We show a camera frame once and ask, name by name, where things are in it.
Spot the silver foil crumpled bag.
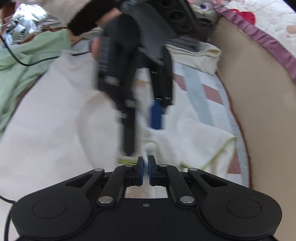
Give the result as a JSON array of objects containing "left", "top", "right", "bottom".
[{"left": 1, "top": 4, "right": 66, "bottom": 45}]

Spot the bear print quilt purple trim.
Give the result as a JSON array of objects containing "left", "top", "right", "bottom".
[{"left": 218, "top": 1, "right": 295, "bottom": 83}]

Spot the grey bunny plush toy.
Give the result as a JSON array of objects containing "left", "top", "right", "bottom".
[{"left": 189, "top": 0, "right": 219, "bottom": 25}]

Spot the cream waffle knit garment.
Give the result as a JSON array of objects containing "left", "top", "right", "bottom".
[{"left": 1, "top": 53, "right": 236, "bottom": 200}]

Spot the operator left hand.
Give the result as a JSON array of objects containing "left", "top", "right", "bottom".
[{"left": 89, "top": 8, "right": 122, "bottom": 60}]

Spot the beige bed base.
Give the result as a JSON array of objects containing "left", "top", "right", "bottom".
[{"left": 211, "top": 18, "right": 295, "bottom": 240}]

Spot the folded grey garment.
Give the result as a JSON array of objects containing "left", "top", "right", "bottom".
[{"left": 166, "top": 36, "right": 200, "bottom": 52}]

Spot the folded cream garment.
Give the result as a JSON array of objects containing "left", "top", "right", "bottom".
[{"left": 166, "top": 42, "right": 222, "bottom": 75}]

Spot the light green garment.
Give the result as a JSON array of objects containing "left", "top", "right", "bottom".
[{"left": 1, "top": 29, "right": 71, "bottom": 133}]

